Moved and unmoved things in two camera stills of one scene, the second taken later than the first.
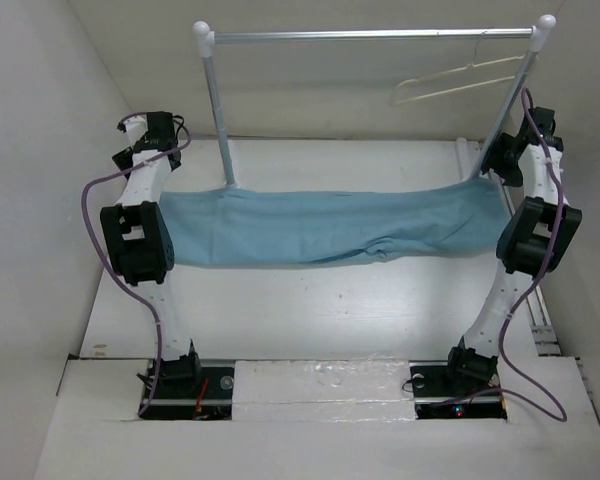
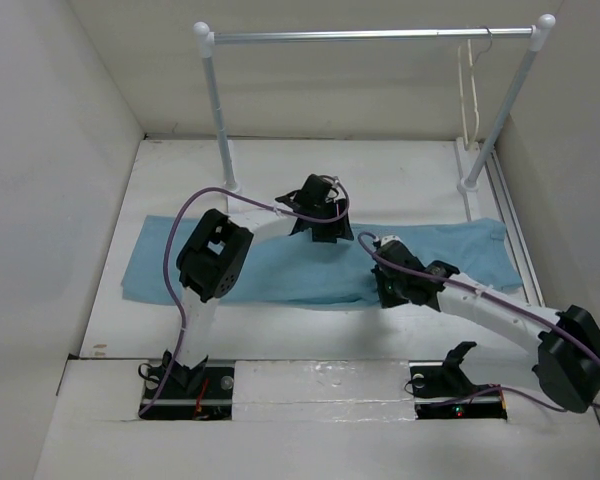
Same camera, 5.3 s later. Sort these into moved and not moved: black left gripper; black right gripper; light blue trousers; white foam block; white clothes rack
Moved: black left gripper; black right gripper; light blue trousers
Not moved: white foam block; white clothes rack
